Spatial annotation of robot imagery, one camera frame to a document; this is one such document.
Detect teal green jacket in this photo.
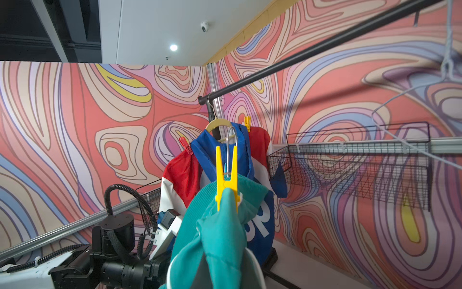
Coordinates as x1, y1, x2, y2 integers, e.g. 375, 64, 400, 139
162, 176, 268, 289

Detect black clothes rack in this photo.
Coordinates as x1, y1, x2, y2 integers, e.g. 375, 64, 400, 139
198, 1, 456, 143

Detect white wire hanger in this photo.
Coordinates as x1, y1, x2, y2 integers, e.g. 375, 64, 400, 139
371, 0, 462, 171

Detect aluminium frame post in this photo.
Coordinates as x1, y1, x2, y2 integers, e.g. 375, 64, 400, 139
206, 62, 228, 124

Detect metal hanger of teal jacket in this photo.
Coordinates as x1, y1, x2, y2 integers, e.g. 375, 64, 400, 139
225, 126, 237, 175

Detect black wire basket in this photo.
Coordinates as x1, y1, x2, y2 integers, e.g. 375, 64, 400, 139
135, 179, 161, 234
267, 122, 433, 210

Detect yellow clothespin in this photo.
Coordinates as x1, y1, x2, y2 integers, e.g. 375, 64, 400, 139
244, 116, 251, 132
215, 146, 241, 211

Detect black wire basket left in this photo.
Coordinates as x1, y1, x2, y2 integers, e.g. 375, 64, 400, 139
135, 179, 161, 234

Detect black wire basket rear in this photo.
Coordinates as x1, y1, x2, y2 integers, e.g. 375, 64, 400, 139
267, 122, 433, 210

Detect red clothespin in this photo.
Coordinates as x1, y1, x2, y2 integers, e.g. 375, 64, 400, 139
179, 136, 194, 155

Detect blue white red jacket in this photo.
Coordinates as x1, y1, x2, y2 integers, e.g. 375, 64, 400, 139
158, 122, 289, 268

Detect yellow clothespin on blue jacket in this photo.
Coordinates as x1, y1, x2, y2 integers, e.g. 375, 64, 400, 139
244, 116, 251, 132

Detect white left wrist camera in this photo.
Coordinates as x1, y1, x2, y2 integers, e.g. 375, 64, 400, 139
149, 209, 185, 261

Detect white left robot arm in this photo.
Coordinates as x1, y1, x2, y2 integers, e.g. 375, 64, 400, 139
1, 184, 171, 289

